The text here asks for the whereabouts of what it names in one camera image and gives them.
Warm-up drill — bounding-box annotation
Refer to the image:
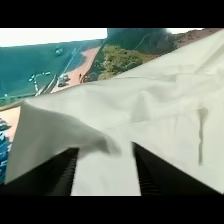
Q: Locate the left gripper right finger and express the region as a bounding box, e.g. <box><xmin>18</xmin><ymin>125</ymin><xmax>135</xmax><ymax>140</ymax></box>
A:
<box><xmin>132</xmin><ymin>141</ymin><xmax>222</xmax><ymax>197</ymax></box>

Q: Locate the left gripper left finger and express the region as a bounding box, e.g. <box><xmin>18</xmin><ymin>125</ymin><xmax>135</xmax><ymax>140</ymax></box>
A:
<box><xmin>2</xmin><ymin>146</ymin><xmax>80</xmax><ymax>197</ymax></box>

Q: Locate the white shirt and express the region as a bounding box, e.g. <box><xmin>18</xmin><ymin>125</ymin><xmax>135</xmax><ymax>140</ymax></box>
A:
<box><xmin>4</xmin><ymin>28</ymin><xmax>224</xmax><ymax>197</ymax></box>

